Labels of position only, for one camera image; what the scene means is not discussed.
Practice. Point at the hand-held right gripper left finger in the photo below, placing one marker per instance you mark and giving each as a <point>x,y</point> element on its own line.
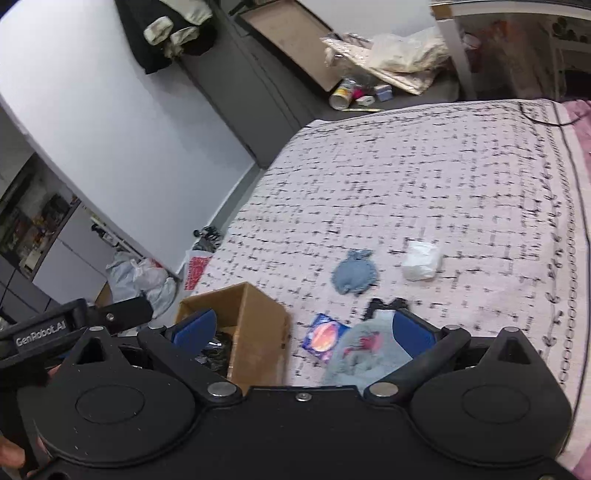
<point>194,330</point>

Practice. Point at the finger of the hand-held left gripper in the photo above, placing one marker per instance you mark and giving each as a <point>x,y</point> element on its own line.
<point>124,314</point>

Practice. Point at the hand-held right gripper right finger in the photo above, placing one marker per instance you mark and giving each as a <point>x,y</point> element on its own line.
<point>413,334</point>

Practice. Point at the black shiny packet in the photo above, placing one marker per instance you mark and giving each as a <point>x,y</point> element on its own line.
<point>217,348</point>

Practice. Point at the black cloth item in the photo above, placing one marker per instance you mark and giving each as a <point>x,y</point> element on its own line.
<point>383,307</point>

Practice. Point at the grey plush toy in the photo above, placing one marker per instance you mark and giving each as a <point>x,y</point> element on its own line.
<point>364,350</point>

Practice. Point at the brown cardboard box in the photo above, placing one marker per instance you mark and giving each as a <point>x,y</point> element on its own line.
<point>258,332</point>

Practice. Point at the white soft pouch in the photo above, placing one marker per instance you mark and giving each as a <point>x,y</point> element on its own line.
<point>421,261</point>

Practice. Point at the blue denim pouch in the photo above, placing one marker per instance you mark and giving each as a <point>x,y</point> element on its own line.
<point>355,274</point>

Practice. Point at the colourful orange print packet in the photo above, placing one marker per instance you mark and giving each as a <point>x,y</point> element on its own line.
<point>323,337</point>

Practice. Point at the person's left hand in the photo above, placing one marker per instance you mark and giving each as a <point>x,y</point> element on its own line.
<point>11,454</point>

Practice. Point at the grey and white trash bags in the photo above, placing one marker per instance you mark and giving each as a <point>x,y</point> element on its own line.
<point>138,281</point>

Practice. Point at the red and white plastic bag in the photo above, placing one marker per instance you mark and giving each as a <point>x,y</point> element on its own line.
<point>196,270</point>

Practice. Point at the black shoes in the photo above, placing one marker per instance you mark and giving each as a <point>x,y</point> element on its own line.
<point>207,237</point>

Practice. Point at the grey built-in cabinet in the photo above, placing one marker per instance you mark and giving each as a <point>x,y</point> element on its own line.
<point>55,240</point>

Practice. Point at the black and white patterned blanket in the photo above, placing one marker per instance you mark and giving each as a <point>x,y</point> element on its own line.
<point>415,184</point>

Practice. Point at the pink bed sheet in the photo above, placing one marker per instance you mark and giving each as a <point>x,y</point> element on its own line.
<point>582,184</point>

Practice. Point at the yellow stick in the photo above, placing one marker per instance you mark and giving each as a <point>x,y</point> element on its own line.
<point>362,110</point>

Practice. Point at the grey door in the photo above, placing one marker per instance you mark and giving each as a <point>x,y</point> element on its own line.
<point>249,92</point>

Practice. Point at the small pale blue box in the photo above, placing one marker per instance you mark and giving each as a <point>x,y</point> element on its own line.
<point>383,92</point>

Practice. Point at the yellow and white can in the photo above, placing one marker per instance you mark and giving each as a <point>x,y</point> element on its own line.
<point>341,94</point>

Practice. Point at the white bags pile by door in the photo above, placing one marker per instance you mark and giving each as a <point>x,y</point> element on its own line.
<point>406,81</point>

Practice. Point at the dark hanging jacket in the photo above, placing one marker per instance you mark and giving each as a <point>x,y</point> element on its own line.
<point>138,41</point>

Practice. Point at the cream plastic bag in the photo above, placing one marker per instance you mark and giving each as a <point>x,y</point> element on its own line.
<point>408,50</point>

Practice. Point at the beige hanging garment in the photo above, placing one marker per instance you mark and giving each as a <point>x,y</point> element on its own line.
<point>184,25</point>

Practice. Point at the white desk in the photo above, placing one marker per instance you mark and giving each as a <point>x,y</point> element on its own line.
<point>455,41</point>

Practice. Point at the brown framed board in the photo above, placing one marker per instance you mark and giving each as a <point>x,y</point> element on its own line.
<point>291,37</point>

